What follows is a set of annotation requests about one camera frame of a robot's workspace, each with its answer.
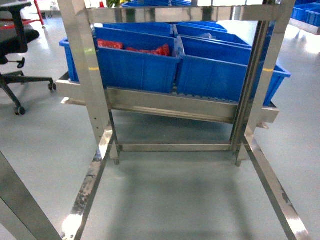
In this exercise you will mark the blue bin with red bags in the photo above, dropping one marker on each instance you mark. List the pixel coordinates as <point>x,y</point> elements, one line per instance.
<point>126,69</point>

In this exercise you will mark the red plastic bag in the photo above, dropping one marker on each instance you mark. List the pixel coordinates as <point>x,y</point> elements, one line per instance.
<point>163,50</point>

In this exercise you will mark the blue bin right front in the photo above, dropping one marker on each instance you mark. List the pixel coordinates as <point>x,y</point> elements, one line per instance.
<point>211,69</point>

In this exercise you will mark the black office chair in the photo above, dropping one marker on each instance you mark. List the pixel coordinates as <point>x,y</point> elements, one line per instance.
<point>15,41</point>

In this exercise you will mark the steel roller rack frame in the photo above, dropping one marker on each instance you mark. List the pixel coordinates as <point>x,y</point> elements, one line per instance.
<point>272,17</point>

